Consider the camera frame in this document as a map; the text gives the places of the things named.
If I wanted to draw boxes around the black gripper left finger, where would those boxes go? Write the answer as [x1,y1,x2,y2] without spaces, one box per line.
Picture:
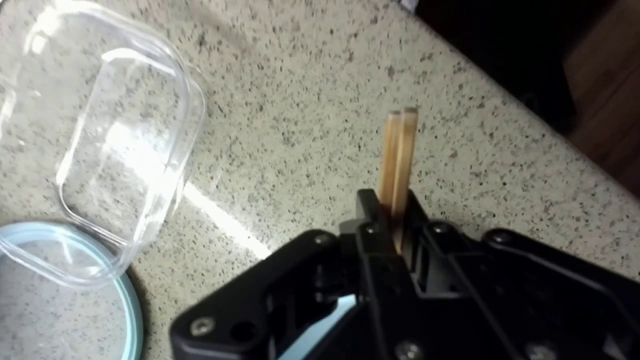
[171,189,387,360]

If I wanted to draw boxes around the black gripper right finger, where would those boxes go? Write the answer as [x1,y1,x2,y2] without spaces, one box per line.
[406,194,640,360]

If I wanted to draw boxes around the wooden chopstick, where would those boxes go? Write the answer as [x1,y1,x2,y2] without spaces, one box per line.
[379,112,401,206]
[392,107,419,250]

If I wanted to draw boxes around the clear square glass bowl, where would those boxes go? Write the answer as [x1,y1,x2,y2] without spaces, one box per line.
[0,0,207,287]

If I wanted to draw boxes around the light blue plate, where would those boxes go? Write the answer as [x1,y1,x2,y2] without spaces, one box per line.
[0,221,144,360]

